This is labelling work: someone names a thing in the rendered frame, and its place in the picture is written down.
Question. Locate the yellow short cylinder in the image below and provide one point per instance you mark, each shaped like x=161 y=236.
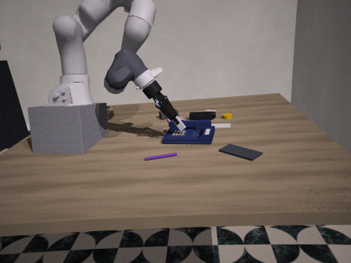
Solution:
x=227 y=116

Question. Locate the dark blue telephone handset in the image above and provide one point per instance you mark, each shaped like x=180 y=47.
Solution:
x=196 y=123

